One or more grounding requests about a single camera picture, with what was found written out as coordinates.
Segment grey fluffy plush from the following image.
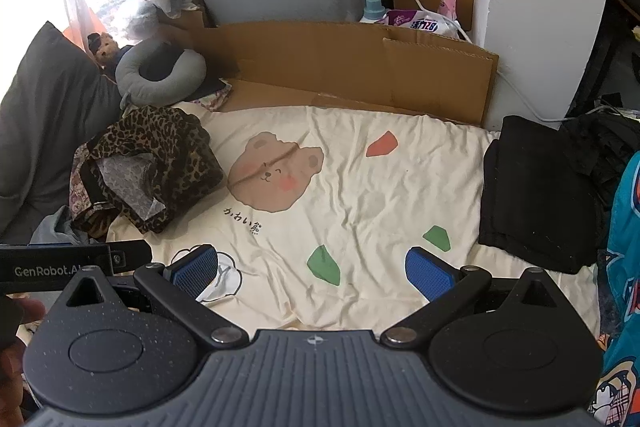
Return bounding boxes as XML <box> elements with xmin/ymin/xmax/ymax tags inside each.
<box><xmin>102</xmin><ymin>0</ymin><xmax>161</xmax><ymax>45</ymax></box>

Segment teal printed cloth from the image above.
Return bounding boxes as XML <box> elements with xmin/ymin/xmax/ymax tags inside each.
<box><xmin>592</xmin><ymin>152</ymin><xmax>640</xmax><ymax>427</ymax></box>

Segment person's left hand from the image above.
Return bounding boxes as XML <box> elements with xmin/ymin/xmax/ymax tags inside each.
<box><xmin>0</xmin><ymin>298</ymin><xmax>47</xmax><ymax>427</ymax></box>

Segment leopard print skirt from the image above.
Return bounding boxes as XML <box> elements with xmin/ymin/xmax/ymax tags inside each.
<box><xmin>70</xmin><ymin>105</ymin><xmax>224</xmax><ymax>235</ymax></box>

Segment cream bear print blanket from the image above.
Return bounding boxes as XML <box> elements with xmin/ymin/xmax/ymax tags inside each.
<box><xmin>105</xmin><ymin>99</ymin><xmax>601</xmax><ymax>338</ymax></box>

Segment long brown cardboard sheet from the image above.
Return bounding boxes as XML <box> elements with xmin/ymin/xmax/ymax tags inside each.
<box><xmin>170</xmin><ymin>21</ymin><xmax>500</xmax><ymax>128</ymax></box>

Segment grey blue cloth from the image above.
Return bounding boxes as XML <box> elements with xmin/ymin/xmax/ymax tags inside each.
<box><xmin>27</xmin><ymin>206</ymin><xmax>108</xmax><ymax>248</ymax></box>

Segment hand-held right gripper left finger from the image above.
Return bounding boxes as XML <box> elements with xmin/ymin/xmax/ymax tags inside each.
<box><xmin>62</xmin><ymin>245</ymin><xmax>250</xmax><ymax>349</ymax></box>

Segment folded black clothes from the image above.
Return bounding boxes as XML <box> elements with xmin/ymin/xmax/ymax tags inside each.
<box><xmin>477</xmin><ymin>115</ymin><xmax>613</xmax><ymax>275</ymax></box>

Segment brown teddy bear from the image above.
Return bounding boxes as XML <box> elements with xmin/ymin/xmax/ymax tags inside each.
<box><xmin>87</xmin><ymin>32</ymin><xmax>121</xmax><ymax>70</ymax></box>

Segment grey neck pillow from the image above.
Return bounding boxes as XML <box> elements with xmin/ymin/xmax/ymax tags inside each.
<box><xmin>115</xmin><ymin>38</ymin><xmax>207</xmax><ymax>110</ymax></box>

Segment small cardboard box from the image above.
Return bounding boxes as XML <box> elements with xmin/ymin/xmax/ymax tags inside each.
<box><xmin>159</xmin><ymin>4</ymin><xmax>211</xmax><ymax>30</ymax></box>

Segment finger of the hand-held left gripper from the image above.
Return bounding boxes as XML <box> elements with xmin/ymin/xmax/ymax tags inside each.
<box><xmin>110</xmin><ymin>239</ymin><xmax>152</xmax><ymax>269</ymax></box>

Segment small floral cloth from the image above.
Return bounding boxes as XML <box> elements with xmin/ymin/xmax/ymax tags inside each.
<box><xmin>192</xmin><ymin>79</ymin><xmax>233</xmax><ymax>112</ymax></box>

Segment dark grey pillow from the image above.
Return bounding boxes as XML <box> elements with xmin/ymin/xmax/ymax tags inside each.
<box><xmin>0</xmin><ymin>21</ymin><xmax>123</xmax><ymax>245</ymax></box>

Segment thin black mat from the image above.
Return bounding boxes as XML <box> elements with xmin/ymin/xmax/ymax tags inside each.
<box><xmin>187</xmin><ymin>77</ymin><xmax>228</xmax><ymax>100</ymax></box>

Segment floral patterned garment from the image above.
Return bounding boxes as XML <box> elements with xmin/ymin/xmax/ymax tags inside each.
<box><xmin>67</xmin><ymin>142</ymin><xmax>108</xmax><ymax>218</ymax></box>

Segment crumpled dark clothes pile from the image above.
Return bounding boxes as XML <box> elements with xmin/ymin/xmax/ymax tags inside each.
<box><xmin>562</xmin><ymin>93</ymin><xmax>640</xmax><ymax>212</ymax></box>

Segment blue capped detergent bottle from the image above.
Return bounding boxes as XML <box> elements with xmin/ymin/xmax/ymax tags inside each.
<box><xmin>361</xmin><ymin>0</ymin><xmax>391</xmax><ymax>24</ymax></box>

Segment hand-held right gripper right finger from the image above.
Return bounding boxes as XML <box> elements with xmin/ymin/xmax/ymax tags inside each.
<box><xmin>379</xmin><ymin>247</ymin><xmax>560</xmax><ymax>350</ymax></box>

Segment purple white plastic packet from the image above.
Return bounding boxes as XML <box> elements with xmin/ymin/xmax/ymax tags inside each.
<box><xmin>382</xmin><ymin>9</ymin><xmax>463</xmax><ymax>40</ymax></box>

